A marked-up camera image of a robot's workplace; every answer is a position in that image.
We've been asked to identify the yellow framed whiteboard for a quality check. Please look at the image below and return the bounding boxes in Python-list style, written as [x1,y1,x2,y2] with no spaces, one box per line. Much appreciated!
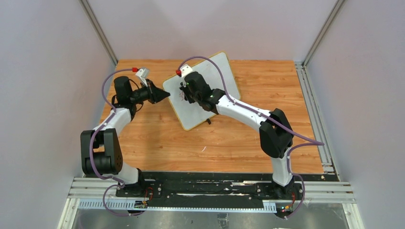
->
[162,52,241,131]

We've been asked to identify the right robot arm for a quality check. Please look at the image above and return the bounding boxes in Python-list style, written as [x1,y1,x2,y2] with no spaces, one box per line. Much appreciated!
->
[176,70,294,197]

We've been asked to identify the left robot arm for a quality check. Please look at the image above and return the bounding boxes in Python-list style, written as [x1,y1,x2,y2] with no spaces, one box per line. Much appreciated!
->
[80,76,170,194]

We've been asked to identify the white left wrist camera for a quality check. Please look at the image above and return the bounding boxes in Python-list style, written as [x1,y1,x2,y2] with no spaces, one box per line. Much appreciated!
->
[135,68,149,84]

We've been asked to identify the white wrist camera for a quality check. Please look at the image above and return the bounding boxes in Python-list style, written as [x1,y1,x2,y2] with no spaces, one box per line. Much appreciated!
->
[135,68,149,84]
[180,64,194,77]

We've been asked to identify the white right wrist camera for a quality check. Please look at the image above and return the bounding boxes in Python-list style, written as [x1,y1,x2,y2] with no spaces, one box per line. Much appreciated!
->
[180,64,194,77]

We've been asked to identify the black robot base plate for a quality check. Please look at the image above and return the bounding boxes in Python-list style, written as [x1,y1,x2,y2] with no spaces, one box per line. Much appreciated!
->
[116,172,305,210]

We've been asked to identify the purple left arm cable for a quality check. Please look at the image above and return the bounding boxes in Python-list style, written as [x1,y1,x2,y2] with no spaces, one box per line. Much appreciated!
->
[89,68,145,217]

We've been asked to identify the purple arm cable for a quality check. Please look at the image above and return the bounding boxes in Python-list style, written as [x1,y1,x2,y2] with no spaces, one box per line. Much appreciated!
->
[89,68,145,217]
[176,56,325,219]

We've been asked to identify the aluminium frame rails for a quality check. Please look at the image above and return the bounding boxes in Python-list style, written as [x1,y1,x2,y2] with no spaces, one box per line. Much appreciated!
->
[58,172,365,229]

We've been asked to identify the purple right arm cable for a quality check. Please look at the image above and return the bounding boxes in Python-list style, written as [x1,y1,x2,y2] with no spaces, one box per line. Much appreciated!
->
[176,56,325,219]

